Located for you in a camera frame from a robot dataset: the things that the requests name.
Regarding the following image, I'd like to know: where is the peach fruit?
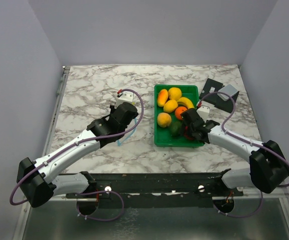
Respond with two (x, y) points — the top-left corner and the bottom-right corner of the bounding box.
(156, 112), (172, 128)

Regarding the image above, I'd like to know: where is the black mounting rail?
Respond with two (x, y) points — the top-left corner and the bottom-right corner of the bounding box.
(56, 172), (245, 210)

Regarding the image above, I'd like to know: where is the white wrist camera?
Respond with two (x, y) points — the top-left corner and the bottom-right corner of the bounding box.
(115, 91), (134, 108)
(196, 101), (210, 122)

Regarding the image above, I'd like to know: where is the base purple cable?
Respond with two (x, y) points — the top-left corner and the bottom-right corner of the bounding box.
(216, 191), (264, 218)
(77, 190), (126, 222)

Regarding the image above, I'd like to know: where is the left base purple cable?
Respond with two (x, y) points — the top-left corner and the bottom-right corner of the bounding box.
(77, 190), (126, 222)

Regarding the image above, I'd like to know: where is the yellow banana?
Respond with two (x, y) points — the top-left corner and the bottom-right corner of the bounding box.
(177, 97), (196, 109)

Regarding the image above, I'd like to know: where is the green plastic bin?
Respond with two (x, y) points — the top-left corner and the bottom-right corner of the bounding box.
(154, 84), (205, 148)

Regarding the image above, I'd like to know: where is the grey scale platform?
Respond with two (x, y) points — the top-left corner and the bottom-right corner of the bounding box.
(217, 84), (239, 102)

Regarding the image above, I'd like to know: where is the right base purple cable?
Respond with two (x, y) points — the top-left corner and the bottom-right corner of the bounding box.
(216, 191), (264, 218)

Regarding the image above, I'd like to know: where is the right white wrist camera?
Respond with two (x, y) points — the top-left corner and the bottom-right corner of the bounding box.
(196, 101), (210, 122)

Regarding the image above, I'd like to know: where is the red yellow mango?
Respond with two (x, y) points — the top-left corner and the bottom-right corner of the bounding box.
(156, 89), (169, 108)

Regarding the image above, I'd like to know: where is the green avocado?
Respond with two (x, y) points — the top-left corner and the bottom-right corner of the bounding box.
(169, 121), (182, 137)

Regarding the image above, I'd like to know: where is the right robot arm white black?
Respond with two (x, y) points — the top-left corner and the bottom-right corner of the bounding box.
(180, 108), (289, 196)

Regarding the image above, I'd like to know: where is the red apple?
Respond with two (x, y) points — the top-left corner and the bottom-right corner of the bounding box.
(183, 126), (194, 141)

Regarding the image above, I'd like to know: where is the black scale base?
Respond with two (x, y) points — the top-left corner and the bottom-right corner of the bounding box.
(199, 78), (240, 113)

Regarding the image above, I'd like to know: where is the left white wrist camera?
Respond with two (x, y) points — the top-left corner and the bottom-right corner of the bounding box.
(115, 91), (134, 108)

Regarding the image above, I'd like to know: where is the yellow lemon front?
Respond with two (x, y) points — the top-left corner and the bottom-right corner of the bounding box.
(163, 99), (178, 114)

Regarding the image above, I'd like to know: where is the yellow lemon back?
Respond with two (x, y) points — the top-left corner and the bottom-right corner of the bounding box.
(168, 87), (182, 101)

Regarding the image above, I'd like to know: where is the orange fruit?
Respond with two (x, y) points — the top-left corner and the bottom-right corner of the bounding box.
(174, 106), (188, 121)

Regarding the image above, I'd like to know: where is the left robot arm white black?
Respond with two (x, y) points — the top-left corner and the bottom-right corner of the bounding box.
(16, 102), (138, 208)

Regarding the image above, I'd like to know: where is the clear zip top bag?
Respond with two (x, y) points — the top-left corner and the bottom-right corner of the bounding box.
(116, 102), (139, 147)

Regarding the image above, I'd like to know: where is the yellow lemon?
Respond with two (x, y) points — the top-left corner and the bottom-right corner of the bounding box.
(168, 87), (182, 101)
(163, 99), (178, 114)

